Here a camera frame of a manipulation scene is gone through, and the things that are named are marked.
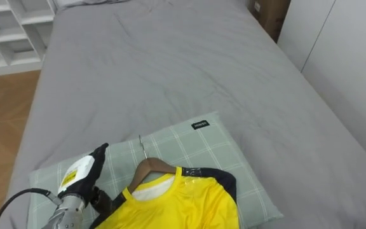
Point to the yellow and black sports shirt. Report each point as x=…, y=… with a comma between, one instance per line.
x=183, y=200

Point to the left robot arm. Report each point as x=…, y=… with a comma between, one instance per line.
x=65, y=212

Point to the wooden clothes hanger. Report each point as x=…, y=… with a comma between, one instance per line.
x=148, y=168

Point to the white wardrobe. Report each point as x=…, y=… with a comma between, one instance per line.
x=342, y=63

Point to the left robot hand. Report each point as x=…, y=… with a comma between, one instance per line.
x=84, y=178

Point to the white shelf unit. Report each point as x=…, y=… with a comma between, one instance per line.
x=11, y=35

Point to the grey bed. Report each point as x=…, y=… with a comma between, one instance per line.
x=183, y=79

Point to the brown cardboard box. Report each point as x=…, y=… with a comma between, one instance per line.
x=270, y=14

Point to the green checked pillow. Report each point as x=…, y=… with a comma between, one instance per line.
x=195, y=149

